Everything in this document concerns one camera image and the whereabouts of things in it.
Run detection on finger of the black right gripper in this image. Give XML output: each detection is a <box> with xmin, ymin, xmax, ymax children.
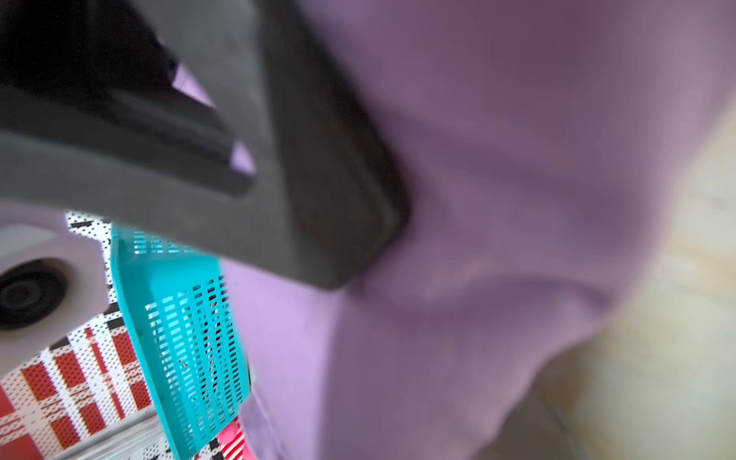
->
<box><xmin>1</xmin><ymin>1</ymin><xmax>409</xmax><ymax>289</ymax></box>

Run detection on purple long pants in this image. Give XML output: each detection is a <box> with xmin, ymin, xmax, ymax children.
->
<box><xmin>223</xmin><ymin>1</ymin><xmax>735</xmax><ymax>459</ymax></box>

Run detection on teal plastic basket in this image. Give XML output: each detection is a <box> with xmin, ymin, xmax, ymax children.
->
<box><xmin>110</xmin><ymin>224</ymin><xmax>250</xmax><ymax>459</ymax></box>

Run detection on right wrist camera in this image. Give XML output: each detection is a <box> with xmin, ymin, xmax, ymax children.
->
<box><xmin>1</xmin><ymin>199</ymin><xmax>108</xmax><ymax>375</ymax></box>

